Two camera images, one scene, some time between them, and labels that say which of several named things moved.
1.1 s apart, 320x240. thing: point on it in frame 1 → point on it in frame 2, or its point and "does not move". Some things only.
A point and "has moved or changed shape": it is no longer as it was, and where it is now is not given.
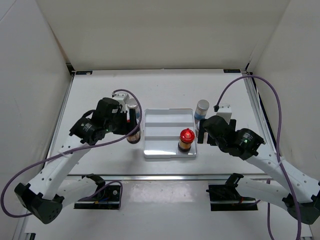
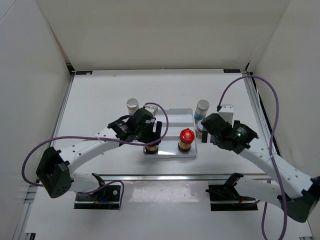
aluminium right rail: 259,110 does not move
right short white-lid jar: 197,129 does not move
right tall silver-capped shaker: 201,109 does not move
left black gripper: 127,126 → 151,138
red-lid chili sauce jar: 135,138 has moved or changed shape
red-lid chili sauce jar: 187,136 does not move
